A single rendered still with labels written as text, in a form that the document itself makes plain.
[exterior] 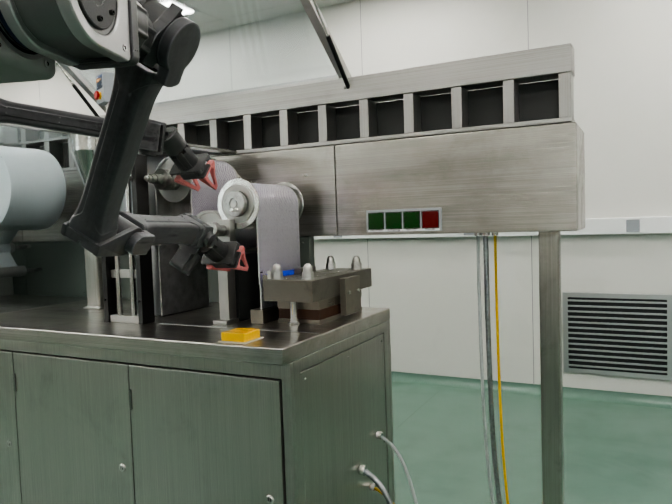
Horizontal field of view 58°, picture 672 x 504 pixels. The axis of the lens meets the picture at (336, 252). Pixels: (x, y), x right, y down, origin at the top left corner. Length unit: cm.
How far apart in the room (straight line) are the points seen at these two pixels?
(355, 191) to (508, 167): 49
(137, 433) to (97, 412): 16
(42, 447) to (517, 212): 159
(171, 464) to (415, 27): 353
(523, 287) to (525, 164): 245
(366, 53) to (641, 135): 195
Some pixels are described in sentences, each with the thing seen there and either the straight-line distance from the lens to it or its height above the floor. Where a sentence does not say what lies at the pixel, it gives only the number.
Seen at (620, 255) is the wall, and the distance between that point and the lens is 413.
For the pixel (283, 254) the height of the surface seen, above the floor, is 109.
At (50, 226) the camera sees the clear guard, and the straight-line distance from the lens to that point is 257.
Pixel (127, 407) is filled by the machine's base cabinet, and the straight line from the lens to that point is 182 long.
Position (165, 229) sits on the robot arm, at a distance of 128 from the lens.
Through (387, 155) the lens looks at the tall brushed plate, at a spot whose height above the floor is 139.
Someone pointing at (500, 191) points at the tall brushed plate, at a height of 126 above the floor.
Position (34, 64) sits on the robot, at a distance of 80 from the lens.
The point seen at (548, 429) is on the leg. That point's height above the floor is 52.
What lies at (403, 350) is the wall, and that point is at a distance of 451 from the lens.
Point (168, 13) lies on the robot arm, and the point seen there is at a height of 148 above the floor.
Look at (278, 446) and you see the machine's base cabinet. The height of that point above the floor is 66.
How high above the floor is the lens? 119
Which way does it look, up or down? 3 degrees down
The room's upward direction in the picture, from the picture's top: 2 degrees counter-clockwise
